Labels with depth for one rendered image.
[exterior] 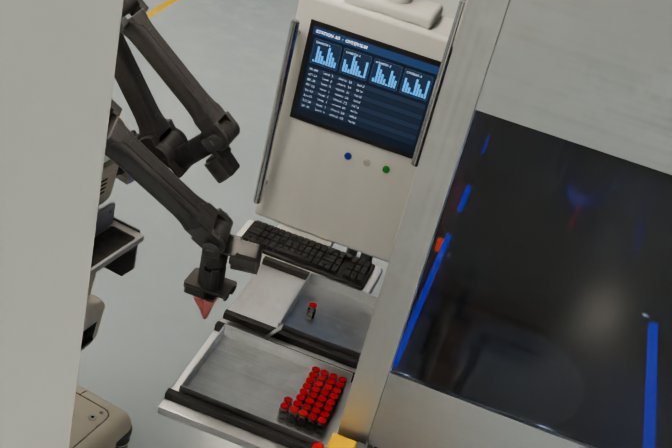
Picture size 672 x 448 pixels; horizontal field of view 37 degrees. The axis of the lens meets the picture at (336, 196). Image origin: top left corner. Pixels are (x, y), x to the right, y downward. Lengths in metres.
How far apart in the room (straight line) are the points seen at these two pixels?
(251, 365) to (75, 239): 2.13
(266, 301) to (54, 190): 2.37
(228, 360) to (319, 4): 1.02
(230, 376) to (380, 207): 0.84
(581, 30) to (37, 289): 1.39
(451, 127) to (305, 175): 1.34
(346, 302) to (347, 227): 0.40
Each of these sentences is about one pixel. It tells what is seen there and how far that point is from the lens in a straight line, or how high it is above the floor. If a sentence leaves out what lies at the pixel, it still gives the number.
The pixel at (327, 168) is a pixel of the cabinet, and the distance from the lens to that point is 3.00.
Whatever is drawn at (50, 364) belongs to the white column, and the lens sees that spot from 0.37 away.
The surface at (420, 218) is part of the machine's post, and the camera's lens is 1.83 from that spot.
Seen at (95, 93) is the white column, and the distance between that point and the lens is 0.32.
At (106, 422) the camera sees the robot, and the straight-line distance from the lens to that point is 3.13.
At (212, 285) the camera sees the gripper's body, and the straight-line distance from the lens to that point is 2.18.
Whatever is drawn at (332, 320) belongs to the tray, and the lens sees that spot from 2.66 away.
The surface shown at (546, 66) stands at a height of 1.91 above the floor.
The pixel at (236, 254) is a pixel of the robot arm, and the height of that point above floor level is 1.28.
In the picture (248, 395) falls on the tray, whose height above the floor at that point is 0.88.
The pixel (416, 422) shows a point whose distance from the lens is 2.08.
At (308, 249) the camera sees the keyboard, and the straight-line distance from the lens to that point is 3.01.
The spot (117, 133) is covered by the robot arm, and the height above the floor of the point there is 1.55.
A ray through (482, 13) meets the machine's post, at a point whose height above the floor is 1.96.
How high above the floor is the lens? 2.46
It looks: 30 degrees down
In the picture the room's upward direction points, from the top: 15 degrees clockwise
